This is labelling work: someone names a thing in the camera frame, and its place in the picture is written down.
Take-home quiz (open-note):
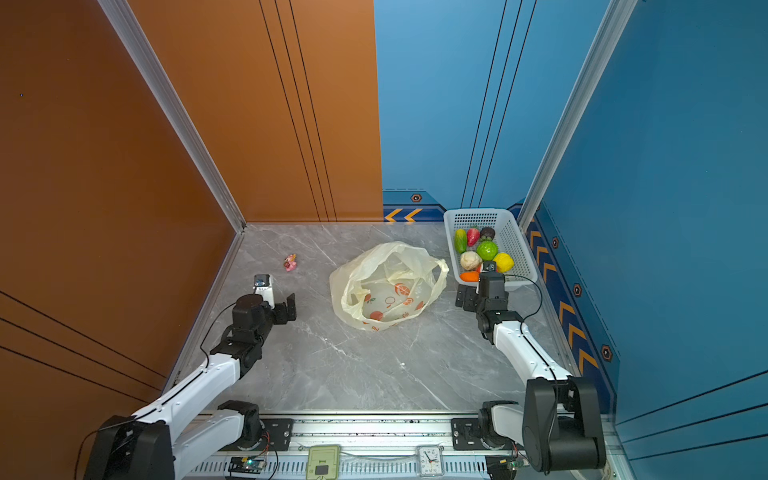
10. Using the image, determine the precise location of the orange tangerine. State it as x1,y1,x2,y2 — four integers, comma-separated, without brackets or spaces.
460,271,480,282

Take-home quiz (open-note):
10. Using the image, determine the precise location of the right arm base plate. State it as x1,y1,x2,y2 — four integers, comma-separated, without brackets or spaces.
450,417,523,451

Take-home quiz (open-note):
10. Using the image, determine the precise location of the green circuit board left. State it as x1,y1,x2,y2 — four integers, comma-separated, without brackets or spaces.
227,456,268,477

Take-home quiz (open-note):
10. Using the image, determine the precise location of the dark purple mangosteen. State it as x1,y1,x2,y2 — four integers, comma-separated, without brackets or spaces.
479,227,496,242

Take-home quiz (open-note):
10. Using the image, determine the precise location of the small pink toy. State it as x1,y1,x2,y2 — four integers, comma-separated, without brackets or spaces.
283,254,298,272

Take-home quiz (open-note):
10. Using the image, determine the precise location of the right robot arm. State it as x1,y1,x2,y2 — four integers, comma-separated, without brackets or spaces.
456,271,607,474

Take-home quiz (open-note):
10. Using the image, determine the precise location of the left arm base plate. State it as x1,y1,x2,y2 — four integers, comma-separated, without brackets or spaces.
237,418,294,452

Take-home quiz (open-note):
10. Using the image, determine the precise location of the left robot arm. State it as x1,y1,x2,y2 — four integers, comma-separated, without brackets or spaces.
74,293,297,479

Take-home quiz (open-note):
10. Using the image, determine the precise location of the green square device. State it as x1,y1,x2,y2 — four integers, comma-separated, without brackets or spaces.
306,445,341,480

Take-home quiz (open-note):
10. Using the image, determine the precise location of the aluminium front rail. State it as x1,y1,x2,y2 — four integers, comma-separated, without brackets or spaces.
187,412,542,479

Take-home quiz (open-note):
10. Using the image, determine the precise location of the cream bumpy fruit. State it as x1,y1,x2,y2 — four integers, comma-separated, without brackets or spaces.
459,250,483,271

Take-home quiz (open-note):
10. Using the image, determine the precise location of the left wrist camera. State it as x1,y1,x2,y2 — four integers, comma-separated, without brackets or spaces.
253,274,275,307

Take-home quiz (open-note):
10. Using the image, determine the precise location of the red strawberry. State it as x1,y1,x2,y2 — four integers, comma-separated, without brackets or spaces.
467,227,481,247

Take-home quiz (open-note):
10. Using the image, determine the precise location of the circuit board right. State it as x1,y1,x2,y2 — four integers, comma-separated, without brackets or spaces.
485,456,528,480

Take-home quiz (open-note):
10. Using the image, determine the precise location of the yellow bumpy fruit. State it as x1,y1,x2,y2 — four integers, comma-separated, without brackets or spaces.
493,252,515,273

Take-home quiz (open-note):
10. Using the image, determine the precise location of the yellow green pear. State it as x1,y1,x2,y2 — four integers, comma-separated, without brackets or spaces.
454,229,468,255

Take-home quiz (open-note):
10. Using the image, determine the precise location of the yellow translucent plastic bag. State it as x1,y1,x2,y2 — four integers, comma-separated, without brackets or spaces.
329,241,450,332

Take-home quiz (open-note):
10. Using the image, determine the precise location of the white plastic basket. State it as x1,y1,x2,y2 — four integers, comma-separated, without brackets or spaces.
443,208,538,291

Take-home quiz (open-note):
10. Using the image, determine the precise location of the small white clock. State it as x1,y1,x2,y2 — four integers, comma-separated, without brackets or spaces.
416,445,445,478

